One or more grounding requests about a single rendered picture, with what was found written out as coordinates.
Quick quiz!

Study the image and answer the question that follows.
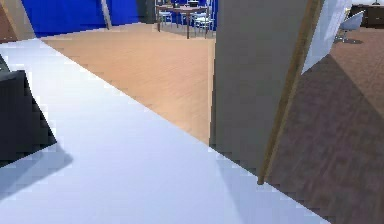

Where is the pale blue dining chair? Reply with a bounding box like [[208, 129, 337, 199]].
[[155, 0, 174, 28], [193, 0, 216, 37]]

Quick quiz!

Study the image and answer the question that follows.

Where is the brown wooden dining table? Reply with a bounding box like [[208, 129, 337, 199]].
[[154, 3, 210, 40]]

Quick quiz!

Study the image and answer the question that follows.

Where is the white room door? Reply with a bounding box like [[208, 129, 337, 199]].
[[301, 0, 353, 75]]

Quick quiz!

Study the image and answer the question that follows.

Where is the white shell chair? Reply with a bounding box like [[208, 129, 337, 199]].
[[334, 10, 366, 44]]

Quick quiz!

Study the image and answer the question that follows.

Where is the dark brown cabinet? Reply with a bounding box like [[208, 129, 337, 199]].
[[350, 3, 384, 29]]

